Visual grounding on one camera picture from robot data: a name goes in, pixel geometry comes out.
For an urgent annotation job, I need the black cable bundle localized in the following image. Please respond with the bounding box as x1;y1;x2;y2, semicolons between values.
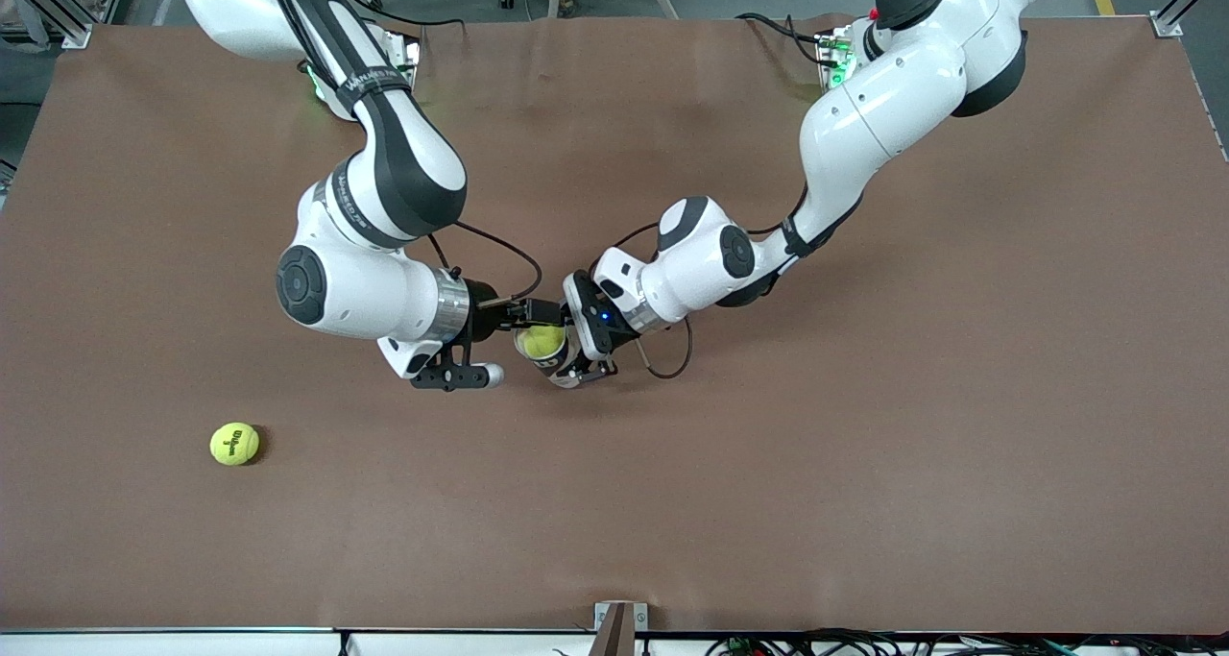
704;627;1229;656

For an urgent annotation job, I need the paper table cover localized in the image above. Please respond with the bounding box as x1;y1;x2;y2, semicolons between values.
0;14;1229;635

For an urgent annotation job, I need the silver right base connector bracket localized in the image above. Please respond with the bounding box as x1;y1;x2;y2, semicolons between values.
389;32;423;90

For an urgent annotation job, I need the silver metal bracket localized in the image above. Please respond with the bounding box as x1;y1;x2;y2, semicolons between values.
593;601;650;633

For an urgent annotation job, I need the silver left base connector bracket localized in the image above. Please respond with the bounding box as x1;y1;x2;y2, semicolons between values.
814;27;857;90

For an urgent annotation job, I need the silver base connector bracket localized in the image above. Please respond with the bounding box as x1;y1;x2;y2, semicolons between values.
814;27;857;90
389;32;423;90

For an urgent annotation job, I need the yellow tennis ball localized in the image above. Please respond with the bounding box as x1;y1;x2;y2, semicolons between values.
519;325;567;360
209;422;261;468

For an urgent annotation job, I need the brown post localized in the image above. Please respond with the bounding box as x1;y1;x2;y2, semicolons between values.
588;606;637;656

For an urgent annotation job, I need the clear tennis ball can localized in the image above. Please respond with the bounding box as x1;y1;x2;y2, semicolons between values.
514;328;582;380

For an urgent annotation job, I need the aluminium frame profile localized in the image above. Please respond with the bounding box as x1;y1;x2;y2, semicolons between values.
0;0;95;50
1150;0;1229;40

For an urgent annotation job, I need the black right camera mount plate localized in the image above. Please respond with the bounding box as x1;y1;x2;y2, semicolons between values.
411;344;491;392

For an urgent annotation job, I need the black left base cable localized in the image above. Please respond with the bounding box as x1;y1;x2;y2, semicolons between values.
735;12;829;66

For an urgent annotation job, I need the white table edge rail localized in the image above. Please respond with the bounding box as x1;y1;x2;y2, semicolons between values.
0;627;1229;656

